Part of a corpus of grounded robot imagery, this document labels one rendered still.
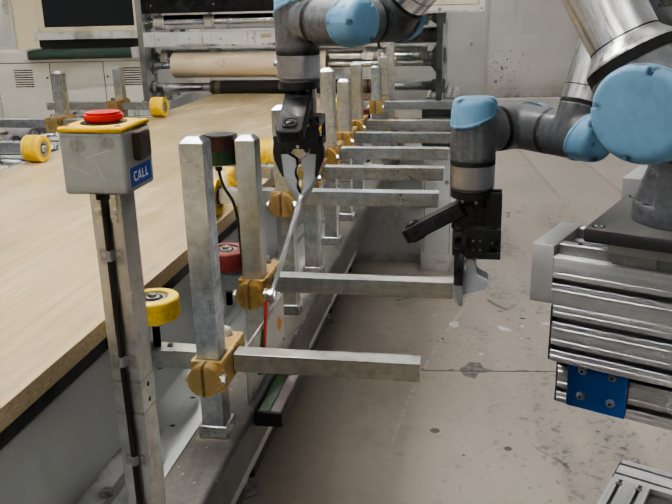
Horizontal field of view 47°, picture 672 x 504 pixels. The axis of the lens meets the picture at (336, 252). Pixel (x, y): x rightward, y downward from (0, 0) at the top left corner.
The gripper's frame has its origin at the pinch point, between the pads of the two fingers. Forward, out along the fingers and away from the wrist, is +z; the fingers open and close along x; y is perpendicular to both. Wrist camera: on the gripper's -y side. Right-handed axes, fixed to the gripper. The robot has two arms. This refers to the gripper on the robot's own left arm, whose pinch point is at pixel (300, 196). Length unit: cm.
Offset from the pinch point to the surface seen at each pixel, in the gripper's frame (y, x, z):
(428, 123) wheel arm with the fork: 123, -15, 6
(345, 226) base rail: 87, 7, 31
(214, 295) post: -31.3, 6.1, 7.2
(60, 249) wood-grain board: -2.6, 46.4, 10.5
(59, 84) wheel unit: 129, 116, -7
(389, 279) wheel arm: -1.5, -16.0, 14.6
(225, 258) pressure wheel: -4.5, 13.2, 10.6
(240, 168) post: -6.4, 8.8, -6.3
